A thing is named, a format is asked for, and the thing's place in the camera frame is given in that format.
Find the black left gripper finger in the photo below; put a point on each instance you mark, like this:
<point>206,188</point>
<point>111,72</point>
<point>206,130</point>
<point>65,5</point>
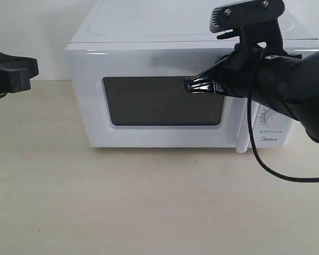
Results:
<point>13,81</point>
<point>20,62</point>

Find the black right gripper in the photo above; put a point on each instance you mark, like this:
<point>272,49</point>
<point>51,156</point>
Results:
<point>235,74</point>

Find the white microwave door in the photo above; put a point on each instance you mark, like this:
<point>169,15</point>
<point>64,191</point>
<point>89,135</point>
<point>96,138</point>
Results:
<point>136,98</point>

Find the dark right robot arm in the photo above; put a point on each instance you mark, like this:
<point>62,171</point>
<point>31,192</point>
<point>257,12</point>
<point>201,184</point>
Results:
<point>285,83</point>

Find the white microwave oven body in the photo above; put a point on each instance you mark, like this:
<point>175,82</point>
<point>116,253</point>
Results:
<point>151,25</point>

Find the lower white timer knob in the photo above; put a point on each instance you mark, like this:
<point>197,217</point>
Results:
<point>266,117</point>

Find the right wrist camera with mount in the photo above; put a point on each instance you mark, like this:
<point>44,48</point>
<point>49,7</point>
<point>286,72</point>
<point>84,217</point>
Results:
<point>253,22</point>

